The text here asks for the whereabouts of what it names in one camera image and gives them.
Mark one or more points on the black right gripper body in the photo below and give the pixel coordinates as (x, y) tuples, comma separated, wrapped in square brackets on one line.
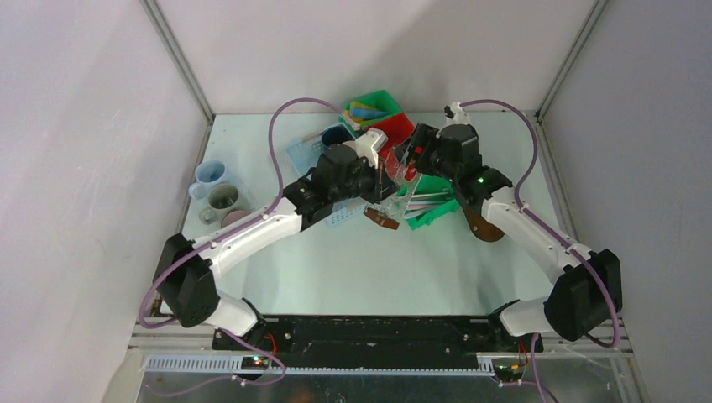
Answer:
[(437, 154)]

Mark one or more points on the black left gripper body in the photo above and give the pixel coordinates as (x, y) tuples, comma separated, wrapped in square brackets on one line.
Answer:
[(362, 183)]

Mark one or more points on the clear glass rectangular container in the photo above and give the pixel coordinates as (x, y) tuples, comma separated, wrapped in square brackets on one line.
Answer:
[(397, 167)]

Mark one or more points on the glass jar with brown lid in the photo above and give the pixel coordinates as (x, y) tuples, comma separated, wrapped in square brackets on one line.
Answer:
[(390, 212)]

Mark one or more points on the light blue plastic basket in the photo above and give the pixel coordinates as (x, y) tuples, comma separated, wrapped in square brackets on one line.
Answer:
[(303, 155)]

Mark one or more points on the green bin with toothbrushes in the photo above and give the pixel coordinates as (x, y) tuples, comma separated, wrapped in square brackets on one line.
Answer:
[(431, 184)]

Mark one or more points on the pink ceramic mug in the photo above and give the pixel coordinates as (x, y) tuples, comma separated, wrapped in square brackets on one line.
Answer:
[(233, 217)]

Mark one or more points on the grey ceramic mug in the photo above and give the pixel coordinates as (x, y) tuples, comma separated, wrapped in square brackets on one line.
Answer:
[(222, 200)]

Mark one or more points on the light blue ceramic mug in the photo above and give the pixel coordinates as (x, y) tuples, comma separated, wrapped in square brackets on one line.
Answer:
[(207, 175)]

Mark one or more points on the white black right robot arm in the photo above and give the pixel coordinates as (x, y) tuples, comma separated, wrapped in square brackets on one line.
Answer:
[(586, 284)]

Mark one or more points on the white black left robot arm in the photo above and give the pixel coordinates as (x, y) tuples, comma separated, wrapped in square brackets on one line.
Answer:
[(188, 270)]

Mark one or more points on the green bin with toothpaste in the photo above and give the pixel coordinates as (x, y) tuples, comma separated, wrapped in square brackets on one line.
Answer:
[(379, 100)]

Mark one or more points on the blue toothpaste tube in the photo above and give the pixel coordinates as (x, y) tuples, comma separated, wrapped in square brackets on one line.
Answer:
[(364, 114)]

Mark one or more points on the yellow toothpaste tube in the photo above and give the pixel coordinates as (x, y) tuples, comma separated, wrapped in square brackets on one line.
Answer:
[(357, 104)]

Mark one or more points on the brown oval wooden tray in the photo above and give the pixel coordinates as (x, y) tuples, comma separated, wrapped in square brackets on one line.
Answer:
[(480, 227)]

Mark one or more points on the clear textured glass tray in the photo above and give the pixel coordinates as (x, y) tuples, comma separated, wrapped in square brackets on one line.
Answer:
[(247, 197)]

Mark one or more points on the red plastic bin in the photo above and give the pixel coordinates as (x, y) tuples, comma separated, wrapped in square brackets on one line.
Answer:
[(397, 128)]

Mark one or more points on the dark blue ceramic mug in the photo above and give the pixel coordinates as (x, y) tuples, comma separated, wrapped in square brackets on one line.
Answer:
[(338, 133)]

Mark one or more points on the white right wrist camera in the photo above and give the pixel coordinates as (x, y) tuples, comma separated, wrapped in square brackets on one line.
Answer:
[(454, 114)]

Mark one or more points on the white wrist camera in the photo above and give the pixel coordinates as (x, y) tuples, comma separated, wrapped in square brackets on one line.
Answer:
[(369, 144), (454, 114)]

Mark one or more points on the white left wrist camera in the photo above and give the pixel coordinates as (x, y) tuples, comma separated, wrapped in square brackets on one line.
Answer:
[(369, 144)]

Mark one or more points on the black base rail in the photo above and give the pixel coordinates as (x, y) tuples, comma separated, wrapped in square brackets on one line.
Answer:
[(381, 342)]

